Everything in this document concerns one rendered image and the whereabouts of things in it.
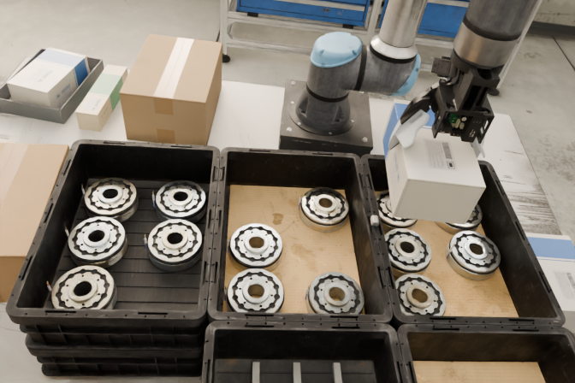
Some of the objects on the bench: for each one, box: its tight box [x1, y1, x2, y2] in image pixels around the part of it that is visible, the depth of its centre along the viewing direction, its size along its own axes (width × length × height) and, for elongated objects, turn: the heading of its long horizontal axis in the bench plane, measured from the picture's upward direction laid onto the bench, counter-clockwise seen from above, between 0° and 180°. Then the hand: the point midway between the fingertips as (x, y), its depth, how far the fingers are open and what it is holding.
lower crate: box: [25, 321, 210, 377], centre depth 100 cm, size 40×30×12 cm
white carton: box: [7, 47, 90, 109], centre depth 143 cm, size 20×12×9 cm, turn 160°
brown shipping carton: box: [119, 34, 222, 145], centre depth 141 cm, size 30×22×16 cm
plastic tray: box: [0, 48, 104, 124], centre depth 146 cm, size 27×20×5 cm
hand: (430, 150), depth 83 cm, fingers closed on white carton, 13 cm apart
